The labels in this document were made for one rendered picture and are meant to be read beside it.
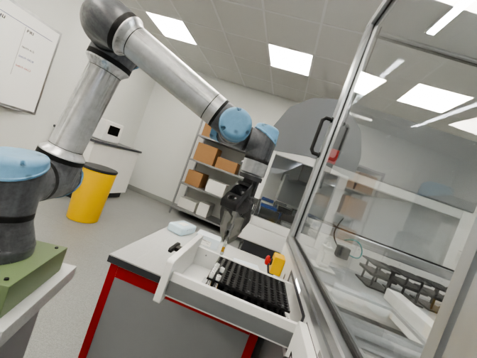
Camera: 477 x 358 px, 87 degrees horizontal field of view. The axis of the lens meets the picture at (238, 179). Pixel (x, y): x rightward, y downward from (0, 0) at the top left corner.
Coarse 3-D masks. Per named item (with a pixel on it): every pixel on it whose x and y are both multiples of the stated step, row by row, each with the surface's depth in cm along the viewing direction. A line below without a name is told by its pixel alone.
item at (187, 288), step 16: (208, 256) 85; (224, 256) 84; (176, 272) 62; (192, 272) 78; (208, 272) 82; (176, 288) 61; (192, 288) 61; (208, 288) 60; (288, 288) 82; (192, 304) 60; (208, 304) 60; (224, 304) 60; (240, 304) 59; (224, 320) 60; (240, 320) 59; (256, 320) 59; (272, 320) 59; (288, 320) 59; (272, 336) 58; (288, 336) 58
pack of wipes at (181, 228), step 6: (174, 222) 134; (180, 222) 138; (186, 222) 142; (168, 228) 132; (174, 228) 131; (180, 228) 130; (186, 228) 133; (192, 228) 139; (180, 234) 129; (186, 234) 135
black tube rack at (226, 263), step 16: (224, 272) 71; (240, 272) 75; (256, 272) 80; (224, 288) 68; (240, 288) 64; (256, 288) 68; (272, 288) 71; (256, 304) 66; (272, 304) 62; (288, 304) 65
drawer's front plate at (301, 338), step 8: (296, 328) 53; (304, 328) 51; (296, 336) 51; (304, 336) 48; (296, 344) 50; (304, 344) 46; (288, 352) 52; (296, 352) 48; (304, 352) 44; (312, 352) 44
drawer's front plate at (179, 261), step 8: (192, 240) 78; (200, 240) 85; (184, 248) 70; (192, 248) 76; (176, 256) 62; (184, 256) 68; (192, 256) 82; (168, 264) 59; (176, 264) 63; (184, 264) 72; (168, 272) 59; (160, 280) 60; (168, 280) 60; (160, 288) 60; (160, 296) 60
